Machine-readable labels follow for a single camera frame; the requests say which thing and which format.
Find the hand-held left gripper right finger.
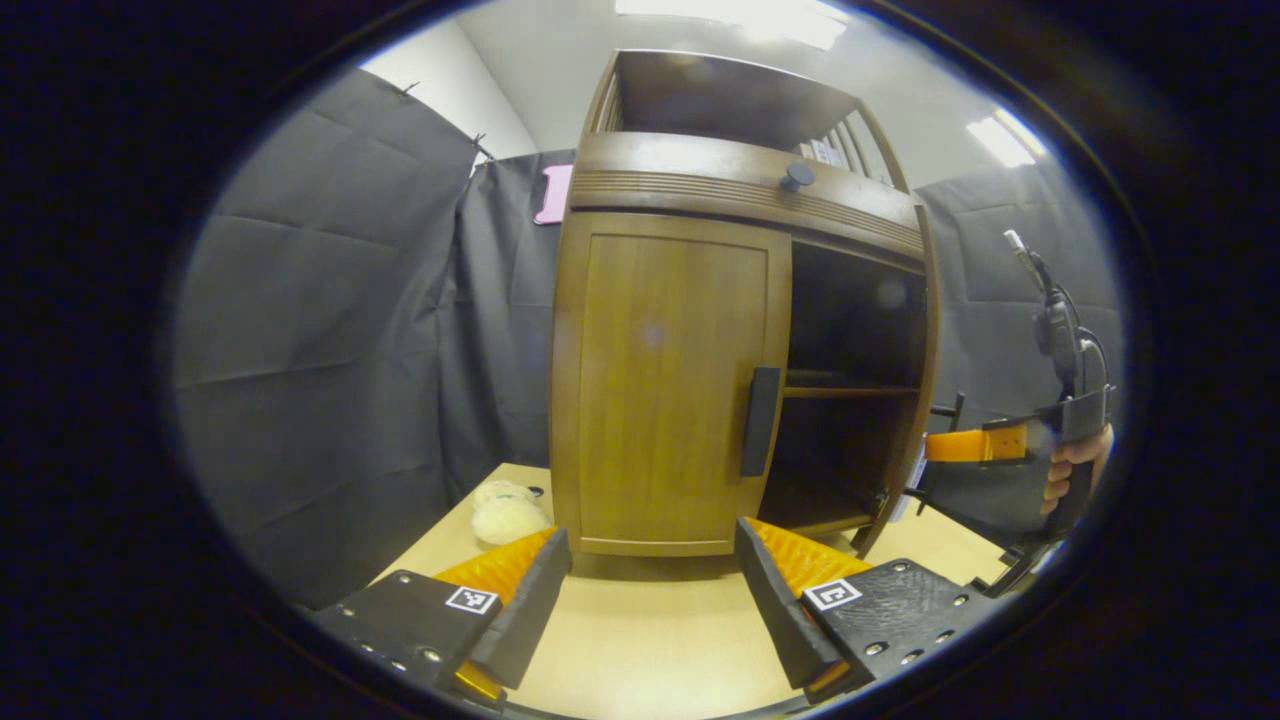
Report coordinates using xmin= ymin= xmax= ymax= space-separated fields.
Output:
xmin=734 ymin=517 xmax=1001 ymax=706

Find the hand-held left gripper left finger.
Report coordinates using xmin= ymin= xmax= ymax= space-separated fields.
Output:
xmin=315 ymin=527 xmax=573 ymax=711

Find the wooden double-door shoe cabinet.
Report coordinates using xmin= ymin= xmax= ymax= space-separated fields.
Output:
xmin=548 ymin=48 xmax=943 ymax=561

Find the wooden cabinet drawer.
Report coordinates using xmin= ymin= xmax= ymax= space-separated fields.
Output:
xmin=568 ymin=132 xmax=926 ymax=263

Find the white booklet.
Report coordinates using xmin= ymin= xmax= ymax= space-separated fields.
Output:
xmin=893 ymin=440 xmax=929 ymax=523

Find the cream plush toy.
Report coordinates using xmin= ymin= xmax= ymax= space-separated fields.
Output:
xmin=470 ymin=480 xmax=553 ymax=548

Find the wooden inner shelf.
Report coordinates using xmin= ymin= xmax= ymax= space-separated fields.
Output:
xmin=783 ymin=385 xmax=921 ymax=401

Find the small ceiling light panel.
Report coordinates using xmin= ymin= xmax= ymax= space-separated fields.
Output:
xmin=965 ymin=108 xmax=1049 ymax=168

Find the black backdrop cloth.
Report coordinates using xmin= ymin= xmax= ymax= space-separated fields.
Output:
xmin=170 ymin=65 xmax=1126 ymax=611

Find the large ceiling light panel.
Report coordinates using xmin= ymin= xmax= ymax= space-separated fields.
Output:
xmin=615 ymin=0 xmax=849 ymax=51

